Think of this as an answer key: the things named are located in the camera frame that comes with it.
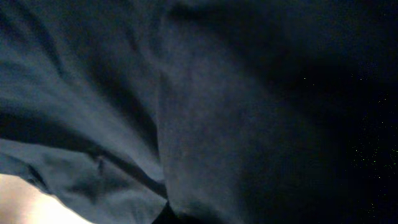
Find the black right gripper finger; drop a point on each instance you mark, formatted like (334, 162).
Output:
(166, 216)

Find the navy blue shorts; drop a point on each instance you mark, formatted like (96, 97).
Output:
(231, 111)

